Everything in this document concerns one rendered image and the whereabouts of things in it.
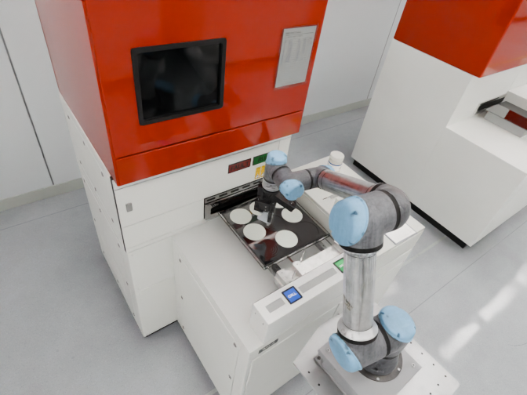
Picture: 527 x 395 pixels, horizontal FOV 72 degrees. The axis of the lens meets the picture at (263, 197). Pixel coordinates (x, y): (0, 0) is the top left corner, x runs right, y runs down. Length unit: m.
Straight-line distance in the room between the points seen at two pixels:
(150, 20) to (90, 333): 1.81
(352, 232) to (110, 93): 0.75
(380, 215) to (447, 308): 2.02
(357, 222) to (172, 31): 0.72
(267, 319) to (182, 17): 0.96
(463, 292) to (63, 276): 2.75
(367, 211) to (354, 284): 0.22
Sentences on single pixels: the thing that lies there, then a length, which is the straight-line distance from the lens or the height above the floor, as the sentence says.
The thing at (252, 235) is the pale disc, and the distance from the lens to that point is 1.58.
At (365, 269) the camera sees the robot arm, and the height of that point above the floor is 1.34.
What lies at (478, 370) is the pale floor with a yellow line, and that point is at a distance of 2.77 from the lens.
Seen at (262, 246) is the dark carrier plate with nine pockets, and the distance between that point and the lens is 1.55.
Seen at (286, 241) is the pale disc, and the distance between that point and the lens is 1.59.
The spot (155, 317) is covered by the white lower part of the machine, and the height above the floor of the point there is 0.22.
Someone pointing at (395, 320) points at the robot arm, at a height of 1.12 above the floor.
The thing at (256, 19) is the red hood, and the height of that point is 1.72.
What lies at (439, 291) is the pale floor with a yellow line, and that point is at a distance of 2.97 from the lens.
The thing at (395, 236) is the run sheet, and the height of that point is 0.97.
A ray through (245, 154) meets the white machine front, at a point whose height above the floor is 1.16.
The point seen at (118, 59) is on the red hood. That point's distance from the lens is 1.10.
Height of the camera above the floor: 2.08
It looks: 42 degrees down
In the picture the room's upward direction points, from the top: 10 degrees clockwise
